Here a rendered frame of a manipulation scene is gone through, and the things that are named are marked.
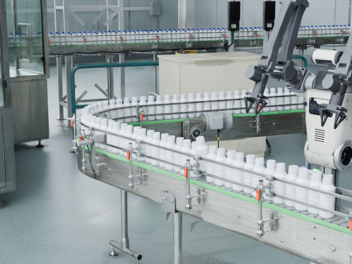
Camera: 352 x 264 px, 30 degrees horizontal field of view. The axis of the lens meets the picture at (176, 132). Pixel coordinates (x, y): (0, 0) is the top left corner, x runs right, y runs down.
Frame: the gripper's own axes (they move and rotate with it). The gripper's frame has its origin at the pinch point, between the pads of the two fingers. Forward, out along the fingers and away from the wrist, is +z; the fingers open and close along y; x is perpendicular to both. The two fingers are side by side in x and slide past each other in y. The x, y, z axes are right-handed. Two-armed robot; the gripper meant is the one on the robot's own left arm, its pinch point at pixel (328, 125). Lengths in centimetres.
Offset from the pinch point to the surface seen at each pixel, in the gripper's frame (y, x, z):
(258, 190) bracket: -2.4, -34.0, 36.6
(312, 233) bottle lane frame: 21, -25, 46
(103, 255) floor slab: -195, 82, 113
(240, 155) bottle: -22.7, -25.1, 24.0
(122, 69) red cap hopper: -575, 376, -77
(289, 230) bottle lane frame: 10, -23, 48
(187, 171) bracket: -47, -27, 37
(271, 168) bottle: -5.2, -25.7, 26.3
